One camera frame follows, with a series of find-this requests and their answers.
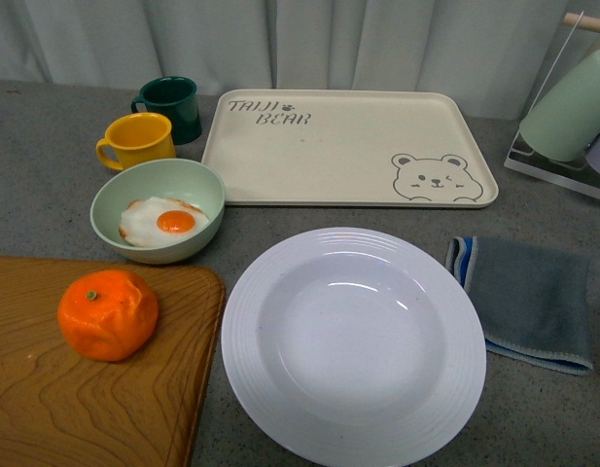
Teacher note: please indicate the yellow mug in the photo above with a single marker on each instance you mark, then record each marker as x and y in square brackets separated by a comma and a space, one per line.
[134, 139]

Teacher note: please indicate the dark green mug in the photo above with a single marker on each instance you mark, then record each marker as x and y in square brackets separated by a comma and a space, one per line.
[175, 98]

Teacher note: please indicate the fake fried egg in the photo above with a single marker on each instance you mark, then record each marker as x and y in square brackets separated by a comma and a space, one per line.
[157, 222]

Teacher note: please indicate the grey blue-edged cloth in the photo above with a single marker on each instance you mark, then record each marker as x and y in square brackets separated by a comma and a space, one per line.
[530, 300]

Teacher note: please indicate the wooden cutting board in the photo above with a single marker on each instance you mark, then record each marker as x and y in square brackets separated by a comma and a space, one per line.
[60, 409]

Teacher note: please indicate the white cup rack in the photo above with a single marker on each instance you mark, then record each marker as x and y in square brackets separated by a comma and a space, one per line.
[576, 175]

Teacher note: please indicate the white curtain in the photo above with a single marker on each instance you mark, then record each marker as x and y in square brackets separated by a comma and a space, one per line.
[489, 56]

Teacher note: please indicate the orange mandarin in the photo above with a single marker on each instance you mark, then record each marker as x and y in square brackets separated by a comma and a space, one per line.
[107, 315]

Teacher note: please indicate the light green bowl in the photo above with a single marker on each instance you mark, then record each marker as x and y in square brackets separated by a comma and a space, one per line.
[187, 181]

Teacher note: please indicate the light green cup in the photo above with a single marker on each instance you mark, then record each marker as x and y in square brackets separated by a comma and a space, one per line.
[567, 118]

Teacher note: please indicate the cream bear tray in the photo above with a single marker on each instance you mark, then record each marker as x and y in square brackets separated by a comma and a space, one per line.
[347, 148]

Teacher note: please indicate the white round plate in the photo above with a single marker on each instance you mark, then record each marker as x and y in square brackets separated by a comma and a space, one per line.
[351, 347]

